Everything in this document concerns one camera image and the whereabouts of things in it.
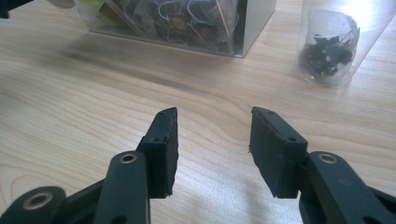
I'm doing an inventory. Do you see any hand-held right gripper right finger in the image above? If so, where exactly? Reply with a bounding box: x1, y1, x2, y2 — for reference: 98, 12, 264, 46
248, 105, 309, 199

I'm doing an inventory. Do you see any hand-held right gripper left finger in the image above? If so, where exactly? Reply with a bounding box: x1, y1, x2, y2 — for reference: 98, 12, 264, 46
135, 106, 180, 200

